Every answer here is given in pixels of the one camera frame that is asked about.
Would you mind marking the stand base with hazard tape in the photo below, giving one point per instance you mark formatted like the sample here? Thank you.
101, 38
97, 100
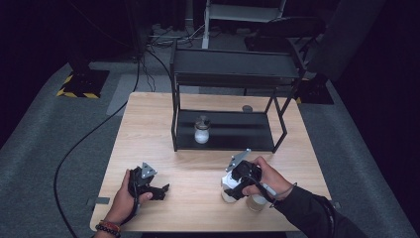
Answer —
315, 92
87, 82

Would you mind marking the person's right hand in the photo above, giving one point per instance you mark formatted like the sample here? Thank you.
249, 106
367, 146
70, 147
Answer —
272, 180

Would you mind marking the white cup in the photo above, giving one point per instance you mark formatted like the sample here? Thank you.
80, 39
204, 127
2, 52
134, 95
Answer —
228, 184

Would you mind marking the white metal stand frame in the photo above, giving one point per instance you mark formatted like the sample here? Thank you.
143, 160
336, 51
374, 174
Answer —
242, 12

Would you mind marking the small dark round disc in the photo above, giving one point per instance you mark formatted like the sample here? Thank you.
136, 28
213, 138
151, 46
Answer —
247, 108

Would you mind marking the grey tape strip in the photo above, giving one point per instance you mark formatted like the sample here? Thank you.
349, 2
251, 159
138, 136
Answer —
100, 200

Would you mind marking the black metal rack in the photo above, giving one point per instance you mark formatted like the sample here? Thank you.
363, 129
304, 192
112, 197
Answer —
231, 62

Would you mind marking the clear-lidded glass jar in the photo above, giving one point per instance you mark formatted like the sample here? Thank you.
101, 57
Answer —
201, 134

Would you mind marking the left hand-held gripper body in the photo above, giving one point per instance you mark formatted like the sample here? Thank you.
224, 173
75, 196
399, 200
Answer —
140, 185

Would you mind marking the grey curtain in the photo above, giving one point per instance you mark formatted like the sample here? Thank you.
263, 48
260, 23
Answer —
346, 36

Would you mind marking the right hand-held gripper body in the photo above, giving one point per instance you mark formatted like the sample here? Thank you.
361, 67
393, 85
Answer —
246, 172

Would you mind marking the person's left hand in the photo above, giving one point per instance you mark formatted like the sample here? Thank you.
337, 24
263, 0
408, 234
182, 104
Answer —
122, 205

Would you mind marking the black chair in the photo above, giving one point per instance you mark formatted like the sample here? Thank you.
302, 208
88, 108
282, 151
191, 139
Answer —
290, 26

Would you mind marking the white-lidded jar with brown contents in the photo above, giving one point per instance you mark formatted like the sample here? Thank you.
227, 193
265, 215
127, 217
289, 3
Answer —
256, 203

